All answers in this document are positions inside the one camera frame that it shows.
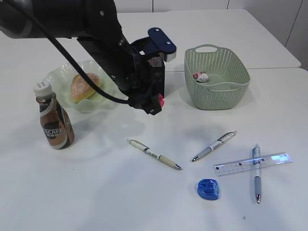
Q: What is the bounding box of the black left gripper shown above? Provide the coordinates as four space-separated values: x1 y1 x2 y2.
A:
118 45 162 116

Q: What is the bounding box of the pink pencil sharpener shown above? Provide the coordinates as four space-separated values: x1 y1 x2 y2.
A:
158 94 165 107

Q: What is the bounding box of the grey paper ball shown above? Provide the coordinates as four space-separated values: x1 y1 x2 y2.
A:
196 73 209 83

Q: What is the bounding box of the sugared bread roll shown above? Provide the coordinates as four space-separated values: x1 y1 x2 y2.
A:
70 74 95 103

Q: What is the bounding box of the brown Nescafe coffee bottle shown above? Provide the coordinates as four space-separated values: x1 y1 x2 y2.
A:
34 81 75 150

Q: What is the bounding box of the blue pencil sharpener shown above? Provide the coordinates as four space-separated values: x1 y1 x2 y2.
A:
197 179 220 201

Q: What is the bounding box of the pink paper ball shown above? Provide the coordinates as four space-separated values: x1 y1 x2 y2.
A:
193 72 205 80

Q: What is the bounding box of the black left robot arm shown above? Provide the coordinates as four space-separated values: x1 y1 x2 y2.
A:
0 0 164 115

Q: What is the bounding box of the black square pen holder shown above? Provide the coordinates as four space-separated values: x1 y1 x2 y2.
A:
147 55 165 98

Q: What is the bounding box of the cream white ballpoint pen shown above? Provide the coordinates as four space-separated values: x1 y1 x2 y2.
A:
126 139 182 170

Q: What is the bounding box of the green plastic woven basket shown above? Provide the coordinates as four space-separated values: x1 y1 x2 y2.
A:
184 44 250 110

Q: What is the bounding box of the grey white ballpoint pen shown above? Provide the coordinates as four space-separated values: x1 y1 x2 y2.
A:
192 131 237 162

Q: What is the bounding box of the green wavy glass plate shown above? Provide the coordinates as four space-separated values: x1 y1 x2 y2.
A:
43 60 118 114

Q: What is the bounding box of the blue white ballpoint pen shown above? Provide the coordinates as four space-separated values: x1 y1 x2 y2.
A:
252 144 261 204

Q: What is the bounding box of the clear plastic ruler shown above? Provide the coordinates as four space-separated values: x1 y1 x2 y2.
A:
214 153 292 176

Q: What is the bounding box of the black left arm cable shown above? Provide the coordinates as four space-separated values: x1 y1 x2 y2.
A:
2 0 130 104

